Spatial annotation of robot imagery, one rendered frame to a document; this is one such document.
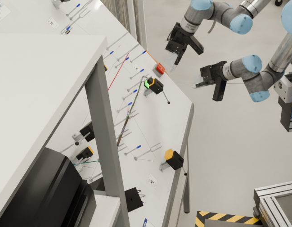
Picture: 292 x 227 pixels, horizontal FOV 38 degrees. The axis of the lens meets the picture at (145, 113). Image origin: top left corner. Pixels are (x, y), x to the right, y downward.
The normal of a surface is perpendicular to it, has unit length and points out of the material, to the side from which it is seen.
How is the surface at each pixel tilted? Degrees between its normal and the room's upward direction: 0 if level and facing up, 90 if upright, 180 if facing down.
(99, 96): 90
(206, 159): 0
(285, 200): 0
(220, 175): 0
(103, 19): 52
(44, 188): 32
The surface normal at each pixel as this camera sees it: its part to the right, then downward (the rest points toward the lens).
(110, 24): 0.72, -0.44
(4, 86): -0.08, -0.81
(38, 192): 0.33, -0.72
